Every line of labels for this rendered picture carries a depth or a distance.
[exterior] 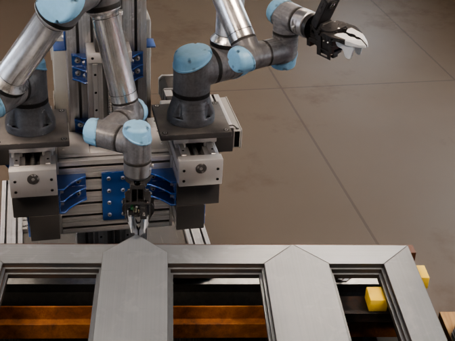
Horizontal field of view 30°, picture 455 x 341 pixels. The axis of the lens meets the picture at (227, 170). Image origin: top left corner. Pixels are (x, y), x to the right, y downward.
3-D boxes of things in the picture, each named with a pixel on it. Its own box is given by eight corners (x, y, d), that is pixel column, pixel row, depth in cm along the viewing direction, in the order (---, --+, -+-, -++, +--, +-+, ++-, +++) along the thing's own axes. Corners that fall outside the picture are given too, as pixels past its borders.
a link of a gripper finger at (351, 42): (365, 62, 220) (341, 51, 226) (366, 42, 216) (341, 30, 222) (357, 66, 218) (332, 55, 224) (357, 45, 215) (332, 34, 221)
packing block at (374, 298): (386, 311, 231) (388, 300, 229) (368, 311, 231) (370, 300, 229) (382, 298, 236) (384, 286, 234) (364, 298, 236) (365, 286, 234)
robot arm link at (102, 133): (101, 132, 241) (136, 141, 237) (80, 148, 232) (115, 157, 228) (101, 107, 237) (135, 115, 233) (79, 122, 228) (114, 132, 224)
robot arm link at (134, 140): (129, 114, 229) (157, 121, 227) (130, 150, 235) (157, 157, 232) (114, 126, 223) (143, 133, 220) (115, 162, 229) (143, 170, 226)
